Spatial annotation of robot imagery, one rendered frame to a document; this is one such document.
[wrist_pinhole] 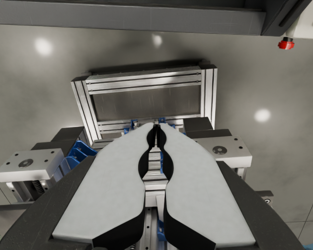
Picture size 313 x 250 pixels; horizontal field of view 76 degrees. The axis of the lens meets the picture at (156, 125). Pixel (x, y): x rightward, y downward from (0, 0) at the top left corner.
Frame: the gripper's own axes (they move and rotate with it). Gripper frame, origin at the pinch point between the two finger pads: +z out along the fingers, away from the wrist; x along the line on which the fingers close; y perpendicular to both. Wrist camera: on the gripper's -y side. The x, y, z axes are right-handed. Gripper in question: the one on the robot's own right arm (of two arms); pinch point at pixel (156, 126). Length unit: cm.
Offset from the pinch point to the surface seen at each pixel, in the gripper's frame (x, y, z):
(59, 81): -68, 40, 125
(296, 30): 23.5, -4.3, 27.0
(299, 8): 22.0, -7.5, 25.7
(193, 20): 6.0, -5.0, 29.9
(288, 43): 33, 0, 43
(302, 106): 108, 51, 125
